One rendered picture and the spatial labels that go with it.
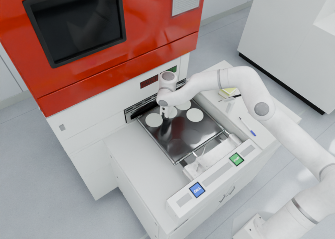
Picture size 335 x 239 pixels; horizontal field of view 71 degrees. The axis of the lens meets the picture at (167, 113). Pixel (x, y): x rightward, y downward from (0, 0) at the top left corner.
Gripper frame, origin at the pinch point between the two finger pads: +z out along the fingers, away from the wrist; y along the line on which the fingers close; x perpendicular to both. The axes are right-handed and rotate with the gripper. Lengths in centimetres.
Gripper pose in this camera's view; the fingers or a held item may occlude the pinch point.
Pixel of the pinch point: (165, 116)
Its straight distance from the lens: 137.0
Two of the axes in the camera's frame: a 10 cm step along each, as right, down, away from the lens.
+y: 3.4, -7.3, 5.9
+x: -9.4, -2.9, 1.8
